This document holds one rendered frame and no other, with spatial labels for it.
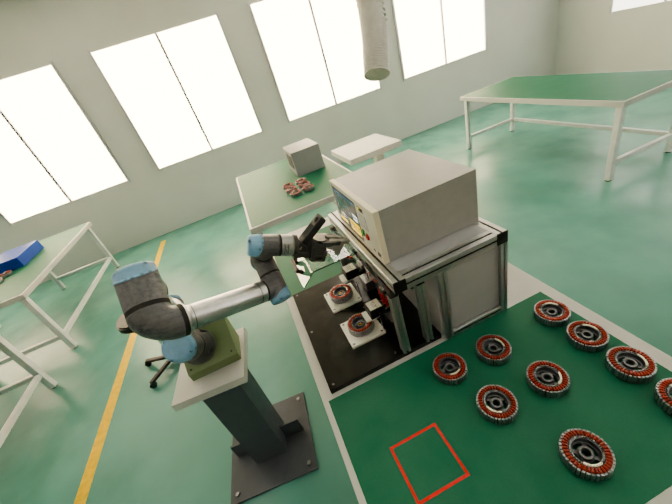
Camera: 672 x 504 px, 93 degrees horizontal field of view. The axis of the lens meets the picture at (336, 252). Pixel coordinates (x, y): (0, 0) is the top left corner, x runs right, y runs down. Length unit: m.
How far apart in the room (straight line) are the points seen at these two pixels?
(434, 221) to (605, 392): 0.70
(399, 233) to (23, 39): 5.58
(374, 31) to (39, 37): 4.63
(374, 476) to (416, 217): 0.79
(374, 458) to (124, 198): 5.53
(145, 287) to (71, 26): 5.14
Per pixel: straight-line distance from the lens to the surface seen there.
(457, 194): 1.17
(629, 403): 1.27
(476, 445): 1.13
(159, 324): 0.99
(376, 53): 2.26
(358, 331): 1.33
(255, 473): 2.16
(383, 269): 1.10
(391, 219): 1.05
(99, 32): 5.86
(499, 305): 1.42
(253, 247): 1.07
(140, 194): 6.02
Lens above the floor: 1.77
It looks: 31 degrees down
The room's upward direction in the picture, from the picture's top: 19 degrees counter-clockwise
